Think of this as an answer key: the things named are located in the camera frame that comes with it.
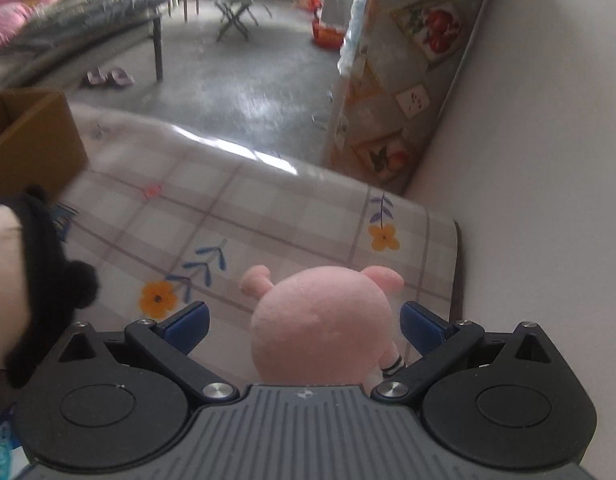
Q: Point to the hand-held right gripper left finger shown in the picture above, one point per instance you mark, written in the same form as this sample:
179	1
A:
186	326

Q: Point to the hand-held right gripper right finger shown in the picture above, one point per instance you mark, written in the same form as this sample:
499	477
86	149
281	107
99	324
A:
420	327

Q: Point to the pink pig plush toy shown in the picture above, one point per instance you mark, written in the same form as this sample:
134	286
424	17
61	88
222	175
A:
320	325

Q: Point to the cream plush doll red shirt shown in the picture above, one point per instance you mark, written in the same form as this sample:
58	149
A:
32	270

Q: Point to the brown cardboard box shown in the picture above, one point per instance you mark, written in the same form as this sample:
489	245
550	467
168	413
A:
32	140

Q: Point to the fruit patterned covered cabinet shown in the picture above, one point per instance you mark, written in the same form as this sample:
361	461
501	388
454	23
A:
403	85

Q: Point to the pair of pink slippers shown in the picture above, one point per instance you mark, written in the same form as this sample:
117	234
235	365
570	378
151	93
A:
110	77

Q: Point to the folding stool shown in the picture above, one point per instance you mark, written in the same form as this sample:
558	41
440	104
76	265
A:
236	17

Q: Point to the blue bubble wrap roll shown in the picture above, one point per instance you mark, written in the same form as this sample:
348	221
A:
355	20

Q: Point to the dark bed with grey quilt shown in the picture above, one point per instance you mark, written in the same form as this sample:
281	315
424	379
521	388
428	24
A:
87	15

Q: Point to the pink quilt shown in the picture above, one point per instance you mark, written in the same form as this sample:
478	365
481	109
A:
17	10

